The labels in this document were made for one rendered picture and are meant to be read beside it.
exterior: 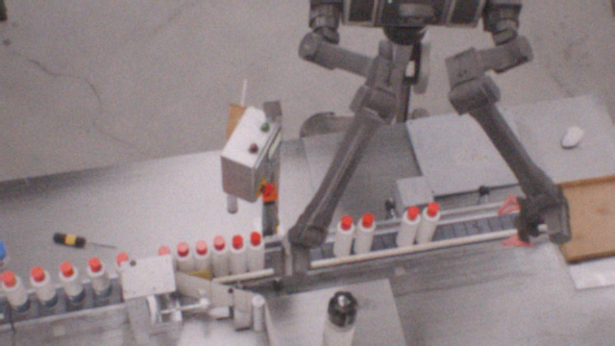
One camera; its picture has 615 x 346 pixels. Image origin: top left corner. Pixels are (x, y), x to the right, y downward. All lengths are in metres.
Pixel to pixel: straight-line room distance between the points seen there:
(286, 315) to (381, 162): 0.65
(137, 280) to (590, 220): 1.46
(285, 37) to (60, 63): 1.03
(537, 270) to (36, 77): 2.42
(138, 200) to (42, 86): 1.44
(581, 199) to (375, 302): 0.79
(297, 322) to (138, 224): 0.61
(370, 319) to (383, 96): 0.82
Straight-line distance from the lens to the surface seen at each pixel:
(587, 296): 3.12
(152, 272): 2.65
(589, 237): 3.21
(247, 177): 2.45
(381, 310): 2.90
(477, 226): 3.08
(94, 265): 2.74
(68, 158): 4.23
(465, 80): 2.37
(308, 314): 2.87
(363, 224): 2.80
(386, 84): 2.34
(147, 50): 4.51
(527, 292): 3.07
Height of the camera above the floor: 3.53
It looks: 59 degrees down
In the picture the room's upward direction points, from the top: 5 degrees clockwise
